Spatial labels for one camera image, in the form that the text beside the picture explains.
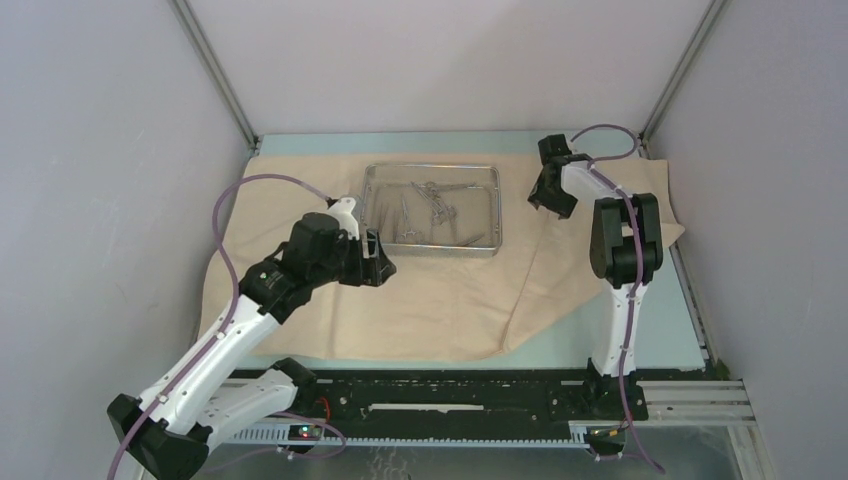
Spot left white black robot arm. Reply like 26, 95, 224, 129
107, 212, 397, 479

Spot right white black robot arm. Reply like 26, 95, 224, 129
528, 134, 663, 418

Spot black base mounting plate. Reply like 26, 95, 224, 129
225, 368, 649, 442

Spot aluminium frame rail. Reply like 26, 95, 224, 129
233, 370, 755, 449

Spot beige wrapping cloth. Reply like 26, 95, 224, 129
198, 153, 686, 364

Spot metal mesh instrument tray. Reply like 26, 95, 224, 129
361, 163, 503, 258

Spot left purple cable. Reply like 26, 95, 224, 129
105, 173, 333, 480

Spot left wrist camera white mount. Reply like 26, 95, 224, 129
326, 196, 361, 240

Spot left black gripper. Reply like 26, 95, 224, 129
310, 228, 396, 287

